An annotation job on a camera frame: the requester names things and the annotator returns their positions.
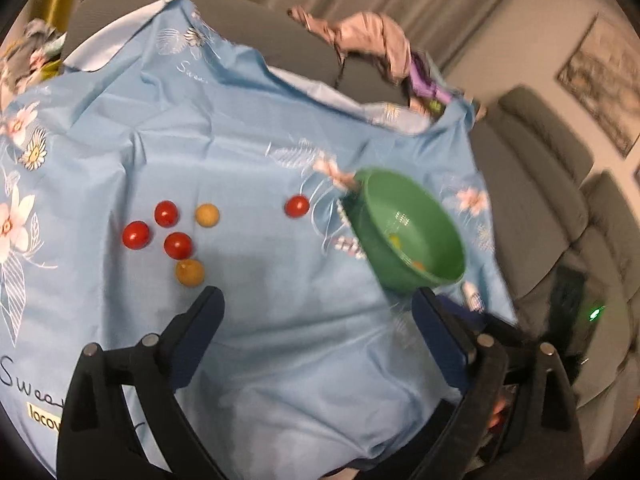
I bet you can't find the grey sofa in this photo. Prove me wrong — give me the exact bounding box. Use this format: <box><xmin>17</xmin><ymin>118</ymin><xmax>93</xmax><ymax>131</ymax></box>
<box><xmin>62</xmin><ymin>0</ymin><xmax>640</xmax><ymax>411</ymax></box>

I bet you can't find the pink garment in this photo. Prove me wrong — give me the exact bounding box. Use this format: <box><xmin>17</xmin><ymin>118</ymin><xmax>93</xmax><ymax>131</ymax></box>
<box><xmin>287</xmin><ymin>5</ymin><xmax>413</xmax><ymax>86</ymax></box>

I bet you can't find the purple garment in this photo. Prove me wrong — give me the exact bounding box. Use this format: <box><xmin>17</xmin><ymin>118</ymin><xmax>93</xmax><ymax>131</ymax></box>
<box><xmin>407</xmin><ymin>52</ymin><xmax>466</xmax><ymax>111</ymax></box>

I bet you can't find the green plastic bowl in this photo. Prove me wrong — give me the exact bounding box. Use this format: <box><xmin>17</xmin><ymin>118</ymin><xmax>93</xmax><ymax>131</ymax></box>
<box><xmin>345</xmin><ymin>167</ymin><xmax>467</xmax><ymax>295</ymax></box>

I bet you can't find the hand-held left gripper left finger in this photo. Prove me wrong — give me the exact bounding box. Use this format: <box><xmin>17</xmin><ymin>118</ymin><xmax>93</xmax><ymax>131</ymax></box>
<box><xmin>56</xmin><ymin>286</ymin><xmax>226</xmax><ymax>480</ymax></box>

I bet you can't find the light blue floral sheet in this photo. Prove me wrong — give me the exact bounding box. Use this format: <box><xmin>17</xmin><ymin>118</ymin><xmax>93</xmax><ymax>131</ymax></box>
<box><xmin>0</xmin><ymin>0</ymin><xmax>518</xmax><ymax>476</ymax></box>

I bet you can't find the framed wall picture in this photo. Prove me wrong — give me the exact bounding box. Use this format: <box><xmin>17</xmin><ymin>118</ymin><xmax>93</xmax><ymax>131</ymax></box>
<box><xmin>556</xmin><ymin>12</ymin><xmax>640</xmax><ymax>158</ymax></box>

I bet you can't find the black device with green light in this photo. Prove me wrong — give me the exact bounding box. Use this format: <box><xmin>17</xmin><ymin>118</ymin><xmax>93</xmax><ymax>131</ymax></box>
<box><xmin>545</xmin><ymin>265</ymin><xmax>608</xmax><ymax>361</ymax></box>

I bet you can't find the yellow cherry tomato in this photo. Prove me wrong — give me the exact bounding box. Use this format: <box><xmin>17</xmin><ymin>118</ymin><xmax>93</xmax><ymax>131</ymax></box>
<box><xmin>175</xmin><ymin>258</ymin><xmax>206</xmax><ymax>288</ymax></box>
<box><xmin>195</xmin><ymin>203</ymin><xmax>220</xmax><ymax>229</ymax></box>

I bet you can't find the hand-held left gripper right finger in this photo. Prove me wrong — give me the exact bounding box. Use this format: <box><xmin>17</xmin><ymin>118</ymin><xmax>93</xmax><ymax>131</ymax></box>
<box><xmin>400</xmin><ymin>287</ymin><xmax>586</xmax><ymax>480</ymax></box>

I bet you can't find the floral patterned cloth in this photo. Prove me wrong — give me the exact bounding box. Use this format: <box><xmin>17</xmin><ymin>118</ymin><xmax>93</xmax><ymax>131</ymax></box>
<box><xmin>0</xmin><ymin>17</ymin><xmax>68</xmax><ymax>111</ymax></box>

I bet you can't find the red cherry tomato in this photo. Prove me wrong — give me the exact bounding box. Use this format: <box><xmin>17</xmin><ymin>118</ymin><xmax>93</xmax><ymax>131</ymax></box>
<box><xmin>284</xmin><ymin>195</ymin><xmax>310</xmax><ymax>219</ymax></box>
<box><xmin>153</xmin><ymin>200</ymin><xmax>180</xmax><ymax>228</ymax></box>
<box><xmin>122</xmin><ymin>221</ymin><xmax>151</xmax><ymax>250</ymax></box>
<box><xmin>163</xmin><ymin>231</ymin><xmax>193</xmax><ymax>260</ymax></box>

